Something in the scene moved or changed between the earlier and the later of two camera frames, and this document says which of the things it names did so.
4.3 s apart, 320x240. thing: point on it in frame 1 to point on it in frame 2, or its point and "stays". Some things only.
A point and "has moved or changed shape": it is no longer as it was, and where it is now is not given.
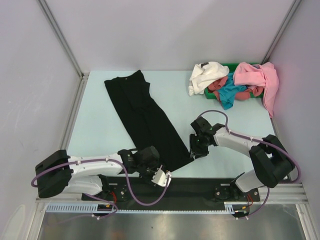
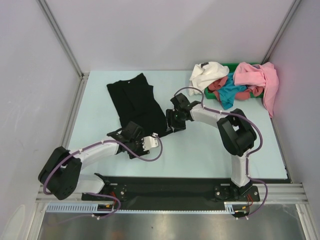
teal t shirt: x=227 y=92 stays
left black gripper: x=147 y=178 to x=140 y=152
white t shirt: x=203 y=73 stays
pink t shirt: x=264 y=75 stays
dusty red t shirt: x=216 y=84 stays
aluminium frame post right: x=282 y=32 stays
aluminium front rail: x=292 y=193 stays
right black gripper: x=194 y=149 to x=171 y=123
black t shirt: x=146 y=123 has moved or changed shape
